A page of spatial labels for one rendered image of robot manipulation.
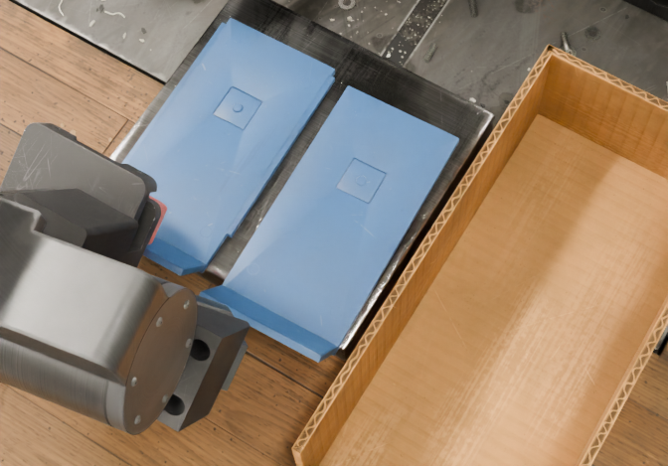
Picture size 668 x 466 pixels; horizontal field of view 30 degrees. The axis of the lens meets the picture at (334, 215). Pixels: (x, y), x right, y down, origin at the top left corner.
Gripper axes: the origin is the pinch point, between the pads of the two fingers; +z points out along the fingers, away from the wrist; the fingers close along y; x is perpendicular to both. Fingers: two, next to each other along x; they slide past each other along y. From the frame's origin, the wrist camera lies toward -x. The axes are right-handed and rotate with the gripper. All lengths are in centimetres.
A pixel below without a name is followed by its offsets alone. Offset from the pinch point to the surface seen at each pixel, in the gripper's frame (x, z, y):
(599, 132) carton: -18.4, 10.8, 15.1
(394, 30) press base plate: -4.8, 13.1, 15.2
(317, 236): -8.1, 3.8, 3.9
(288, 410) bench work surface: -11.2, 1.7, -4.6
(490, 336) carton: -18.5, 5.5, 3.2
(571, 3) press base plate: -13.1, 16.4, 21.1
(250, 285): -6.4, 1.8, 0.3
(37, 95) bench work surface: 11.3, 6.3, 3.0
